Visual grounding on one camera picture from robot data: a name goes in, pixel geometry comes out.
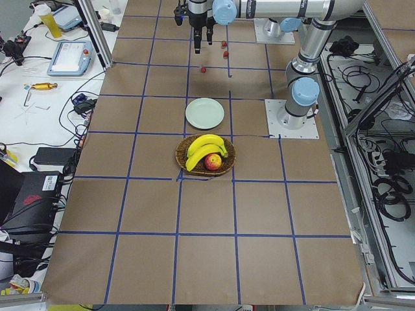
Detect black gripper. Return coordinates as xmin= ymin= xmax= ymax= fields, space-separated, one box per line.
xmin=188 ymin=11 xmax=215 ymax=54

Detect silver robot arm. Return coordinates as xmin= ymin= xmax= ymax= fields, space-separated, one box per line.
xmin=174 ymin=1 xmax=364 ymax=62
xmin=277 ymin=19 xmax=337 ymax=130

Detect pale green round plate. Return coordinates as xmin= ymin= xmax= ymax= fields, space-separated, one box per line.
xmin=185 ymin=98 xmax=224 ymax=130

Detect yellow banana bunch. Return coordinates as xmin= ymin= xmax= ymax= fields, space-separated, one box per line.
xmin=185 ymin=134 xmax=228 ymax=171

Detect brown wicker basket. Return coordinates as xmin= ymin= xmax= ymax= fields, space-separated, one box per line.
xmin=175 ymin=135 xmax=236 ymax=176

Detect red yellow apple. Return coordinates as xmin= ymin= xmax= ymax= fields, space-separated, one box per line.
xmin=204 ymin=154 xmax=222 ymax=171

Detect grey teach pendant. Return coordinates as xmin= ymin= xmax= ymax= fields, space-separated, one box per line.
xmin=53 ymin=5 xmax=82 ymax=32
xmin=47 ymin=41 xmax=93 ymax=76

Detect yellow bottle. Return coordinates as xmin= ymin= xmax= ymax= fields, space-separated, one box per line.
xmin=34 ymin=4 xmax=62 ymax=38

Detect gold wrapped tool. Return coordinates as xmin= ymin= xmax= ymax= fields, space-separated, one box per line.
xmin=31 ymin=82 xmax=58 ymax=91

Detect black power adapter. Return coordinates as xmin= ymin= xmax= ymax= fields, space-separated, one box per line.
xmin=33 ymin=147 xmax=75 ymax=166

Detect black computer case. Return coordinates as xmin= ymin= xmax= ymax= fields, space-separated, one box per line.
xmin=1 ymin=161 xmax=62 ymax=233

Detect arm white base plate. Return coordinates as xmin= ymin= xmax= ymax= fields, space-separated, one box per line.
xmin=265 ymin=99 xmax=319 ymax=139
xmin=254 ymin=17 xmax=301 ymax=45

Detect aluminium frame post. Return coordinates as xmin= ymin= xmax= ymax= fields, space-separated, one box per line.
xmin=75 ymin=0 xmax=113 ymax=69

